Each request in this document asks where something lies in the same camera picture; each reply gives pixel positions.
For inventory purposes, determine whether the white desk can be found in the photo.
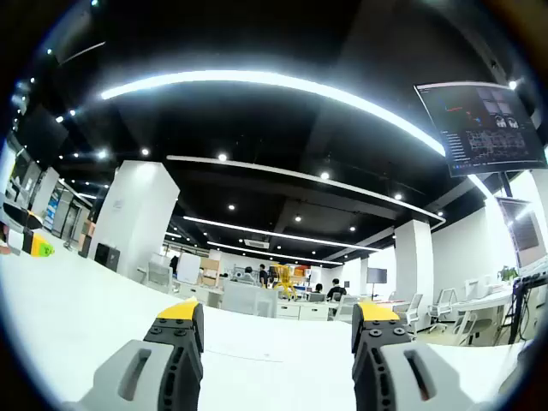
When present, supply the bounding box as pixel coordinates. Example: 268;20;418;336
0;239;536;411

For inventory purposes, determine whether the yellow robot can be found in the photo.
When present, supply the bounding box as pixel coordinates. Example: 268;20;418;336
272;264;297;301

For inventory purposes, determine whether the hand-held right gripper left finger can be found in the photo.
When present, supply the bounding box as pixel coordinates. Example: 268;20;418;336
62;297;206;411

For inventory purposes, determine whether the black box speaker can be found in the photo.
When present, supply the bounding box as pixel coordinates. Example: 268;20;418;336
93;241;122;271

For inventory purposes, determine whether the white office chair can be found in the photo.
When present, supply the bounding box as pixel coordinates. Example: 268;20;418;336
426;288;457;334
402;292;426;340
146;260;173;294

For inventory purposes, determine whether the large dark monitor screen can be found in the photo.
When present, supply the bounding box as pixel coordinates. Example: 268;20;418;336
414;80;548;178

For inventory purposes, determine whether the small tilted monitor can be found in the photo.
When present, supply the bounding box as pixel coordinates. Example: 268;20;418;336
495;195;541;267

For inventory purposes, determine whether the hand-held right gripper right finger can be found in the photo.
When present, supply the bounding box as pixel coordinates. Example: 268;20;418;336
350;299;485;411

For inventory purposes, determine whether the long ceiling light strip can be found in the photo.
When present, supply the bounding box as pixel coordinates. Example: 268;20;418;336
100;69;447;158

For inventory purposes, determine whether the bundle of black cables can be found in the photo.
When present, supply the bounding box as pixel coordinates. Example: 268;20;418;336
507;273;548;346

